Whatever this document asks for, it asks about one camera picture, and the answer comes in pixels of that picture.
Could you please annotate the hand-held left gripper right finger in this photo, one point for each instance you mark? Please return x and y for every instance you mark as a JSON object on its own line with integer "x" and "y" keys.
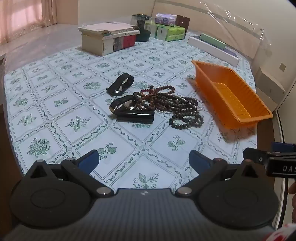
{"x": 198, "y": 160}

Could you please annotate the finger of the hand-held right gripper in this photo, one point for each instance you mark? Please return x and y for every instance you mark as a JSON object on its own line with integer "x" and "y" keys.
{"x": 255, "y": 155}
{"x": 283, "y": 147}

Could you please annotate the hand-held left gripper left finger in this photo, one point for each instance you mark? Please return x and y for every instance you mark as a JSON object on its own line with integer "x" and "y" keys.
{"x": 89, "y": 160}

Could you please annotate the orange plastic tray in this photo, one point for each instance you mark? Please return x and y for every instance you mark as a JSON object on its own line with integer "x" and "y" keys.
{"x": 231, "y": 97}

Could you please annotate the black rectangular case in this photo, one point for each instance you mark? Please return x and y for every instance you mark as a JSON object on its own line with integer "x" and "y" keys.
{"x": 138, "y": 118}

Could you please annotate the black wristwatch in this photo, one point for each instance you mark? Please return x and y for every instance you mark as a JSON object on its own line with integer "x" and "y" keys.
{"x": 120, "y": 100}

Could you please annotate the black smart band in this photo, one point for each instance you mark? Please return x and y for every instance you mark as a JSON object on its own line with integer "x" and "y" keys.
{"x": 126, "y": 80}

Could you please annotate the person's right forearm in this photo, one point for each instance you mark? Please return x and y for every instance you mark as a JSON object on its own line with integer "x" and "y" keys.
{"x": 293, "y": 204}

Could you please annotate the floral bedsheet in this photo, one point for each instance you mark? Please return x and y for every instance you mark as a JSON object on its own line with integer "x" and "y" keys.
{"x": 69, "y": 97}

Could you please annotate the red white patterned clothing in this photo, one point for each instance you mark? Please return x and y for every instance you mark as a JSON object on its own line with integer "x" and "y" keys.
{"x": 283, "y": 234}

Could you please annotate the flat purple box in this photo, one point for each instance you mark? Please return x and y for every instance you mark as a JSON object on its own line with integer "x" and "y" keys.
{"x": 231, "y": 52}

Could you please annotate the long white box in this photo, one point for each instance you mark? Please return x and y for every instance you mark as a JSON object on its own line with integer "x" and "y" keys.
{"x": 212, "y": 51}

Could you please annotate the boxed book set red spine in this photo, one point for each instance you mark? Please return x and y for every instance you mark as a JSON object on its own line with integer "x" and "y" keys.
{"x": 108, "y": 45}

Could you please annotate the long green box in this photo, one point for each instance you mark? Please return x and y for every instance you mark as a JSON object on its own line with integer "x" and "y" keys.
{"x": 212, "y": 41}

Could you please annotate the thin book dark spine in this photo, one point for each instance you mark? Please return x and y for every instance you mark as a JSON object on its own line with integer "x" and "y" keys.
{"x": 124, "y": 34}

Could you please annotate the beige flat book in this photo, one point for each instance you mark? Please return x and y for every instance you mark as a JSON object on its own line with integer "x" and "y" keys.
{"x": 104, "y": 28}

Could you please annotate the glass jar dark green base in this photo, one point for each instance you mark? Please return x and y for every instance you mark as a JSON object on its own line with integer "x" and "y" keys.
{"x": 141, "y": 32}

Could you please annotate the brown box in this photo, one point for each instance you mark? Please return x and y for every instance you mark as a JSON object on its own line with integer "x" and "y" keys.
{"x": 183, "y": 22}

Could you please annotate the plastic wrapped headboard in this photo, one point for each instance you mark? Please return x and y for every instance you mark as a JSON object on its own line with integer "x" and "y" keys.
{"x": 208, "y": 20}

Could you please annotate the purple tissue pack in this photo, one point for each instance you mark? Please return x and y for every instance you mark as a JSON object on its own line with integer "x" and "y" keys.
{"x": 165, "y": 19}

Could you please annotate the pink curtain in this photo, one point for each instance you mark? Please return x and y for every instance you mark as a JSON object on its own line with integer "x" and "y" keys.
{"x": 23, "y": 16}

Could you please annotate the wall socket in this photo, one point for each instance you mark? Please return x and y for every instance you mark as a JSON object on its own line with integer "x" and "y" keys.
{"x": 282, "y": 67}

